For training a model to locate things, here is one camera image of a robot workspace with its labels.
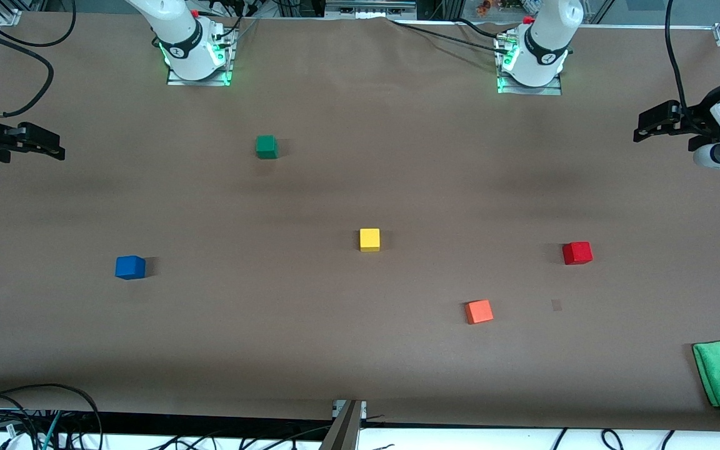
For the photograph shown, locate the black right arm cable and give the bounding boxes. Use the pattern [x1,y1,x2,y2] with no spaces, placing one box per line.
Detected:
[0,0,78,119]

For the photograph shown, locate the blue wooden cube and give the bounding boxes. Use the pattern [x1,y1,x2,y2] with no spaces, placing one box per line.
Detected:
[115,255,146,280]

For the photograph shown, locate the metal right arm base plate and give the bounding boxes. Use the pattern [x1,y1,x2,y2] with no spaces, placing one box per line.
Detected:
[166,28,236,87]

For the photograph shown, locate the black base power cable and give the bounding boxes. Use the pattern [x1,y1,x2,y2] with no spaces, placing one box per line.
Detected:
[388,19,511,54]

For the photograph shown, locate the brown paper table cover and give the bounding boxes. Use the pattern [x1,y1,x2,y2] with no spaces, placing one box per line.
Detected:
[0,11,720,432]

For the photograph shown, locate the teal cable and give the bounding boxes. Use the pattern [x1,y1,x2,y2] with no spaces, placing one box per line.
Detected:
[40,411,62,450]

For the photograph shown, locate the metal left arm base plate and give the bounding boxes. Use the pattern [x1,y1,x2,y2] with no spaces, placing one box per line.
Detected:
[496,34,563,96]

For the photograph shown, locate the black looped cable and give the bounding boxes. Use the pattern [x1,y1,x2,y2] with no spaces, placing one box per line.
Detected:
[0,383,104,450]

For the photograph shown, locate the orange wooden cube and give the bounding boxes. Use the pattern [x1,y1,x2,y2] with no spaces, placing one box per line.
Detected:
[465,299,494,325]

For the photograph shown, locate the red wooden cube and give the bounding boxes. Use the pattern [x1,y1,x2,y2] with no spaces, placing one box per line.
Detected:
[562,241,593,266]

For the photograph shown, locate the aluminium profile bracket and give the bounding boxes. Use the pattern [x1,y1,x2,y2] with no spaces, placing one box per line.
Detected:
[319,400,367,450]

